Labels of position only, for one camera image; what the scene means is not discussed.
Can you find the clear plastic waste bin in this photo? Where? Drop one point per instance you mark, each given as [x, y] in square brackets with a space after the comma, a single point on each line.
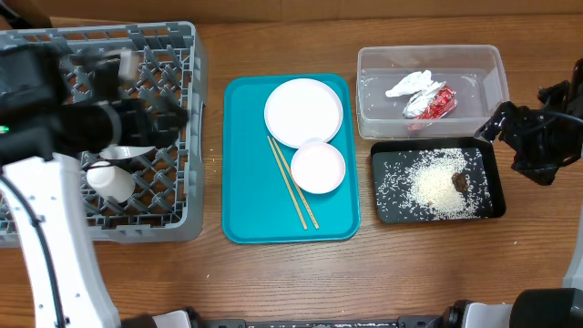
[474, 72]

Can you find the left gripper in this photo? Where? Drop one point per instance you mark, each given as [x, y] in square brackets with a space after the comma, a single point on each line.
[132, 122]

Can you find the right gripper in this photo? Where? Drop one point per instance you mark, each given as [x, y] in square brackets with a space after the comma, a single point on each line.
[516, 119]

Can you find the brown food scrap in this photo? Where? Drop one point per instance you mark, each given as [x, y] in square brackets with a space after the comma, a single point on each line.
[460, 182]

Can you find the white paper cup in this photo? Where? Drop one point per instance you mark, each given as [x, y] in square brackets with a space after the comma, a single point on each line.
[110, 182]

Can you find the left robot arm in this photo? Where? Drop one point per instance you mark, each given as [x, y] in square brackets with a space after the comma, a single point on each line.
[41, 170]

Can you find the black food waste tray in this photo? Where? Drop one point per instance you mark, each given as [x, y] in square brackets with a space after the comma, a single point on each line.
[486, 149]

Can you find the white rice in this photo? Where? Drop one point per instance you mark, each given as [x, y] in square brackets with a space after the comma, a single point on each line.
[416, 185]

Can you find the pink small bowl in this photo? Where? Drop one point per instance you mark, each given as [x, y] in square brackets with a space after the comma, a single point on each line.
[318, 168]

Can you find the teal plastic serving tray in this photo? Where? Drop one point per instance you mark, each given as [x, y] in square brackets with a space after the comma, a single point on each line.
[256, 206]

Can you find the white tissue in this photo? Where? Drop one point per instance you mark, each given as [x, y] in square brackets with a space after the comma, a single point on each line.
[419, 85]

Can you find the grey plastic dish rack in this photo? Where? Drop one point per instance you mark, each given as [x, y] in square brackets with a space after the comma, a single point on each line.
[172, 65]

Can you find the wooden chopstick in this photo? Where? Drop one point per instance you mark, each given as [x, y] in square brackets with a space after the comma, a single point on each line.
[295, 187]
[287, 183]

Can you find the red snack wrapper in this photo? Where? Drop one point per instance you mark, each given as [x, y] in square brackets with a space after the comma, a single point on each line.
[432, 103]

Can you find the grey bowl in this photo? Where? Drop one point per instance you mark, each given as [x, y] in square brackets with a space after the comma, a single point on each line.
[123, 152]

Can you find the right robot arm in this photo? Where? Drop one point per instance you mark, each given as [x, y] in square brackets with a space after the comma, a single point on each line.
[539, 307]

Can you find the large white round plate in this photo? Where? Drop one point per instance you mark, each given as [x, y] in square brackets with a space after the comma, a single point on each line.
[303, 110]

